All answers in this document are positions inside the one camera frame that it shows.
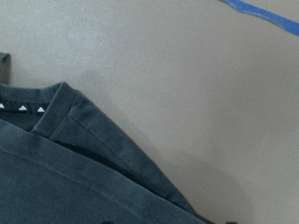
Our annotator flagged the black graphic t-shirt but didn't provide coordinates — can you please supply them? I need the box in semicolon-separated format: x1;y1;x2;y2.
0;82;204;224

